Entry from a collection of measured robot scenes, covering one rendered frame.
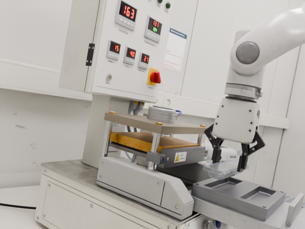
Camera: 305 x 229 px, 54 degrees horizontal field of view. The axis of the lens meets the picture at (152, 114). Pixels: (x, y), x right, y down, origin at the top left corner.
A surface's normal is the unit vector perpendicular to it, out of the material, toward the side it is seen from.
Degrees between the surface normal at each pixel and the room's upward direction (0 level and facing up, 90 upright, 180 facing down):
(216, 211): 90
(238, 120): 91
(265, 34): 79
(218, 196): 90
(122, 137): 90
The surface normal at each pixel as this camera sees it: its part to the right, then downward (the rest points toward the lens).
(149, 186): -0.55, -0.05
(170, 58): 0.70, 0.16
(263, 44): -0.29, 0.02
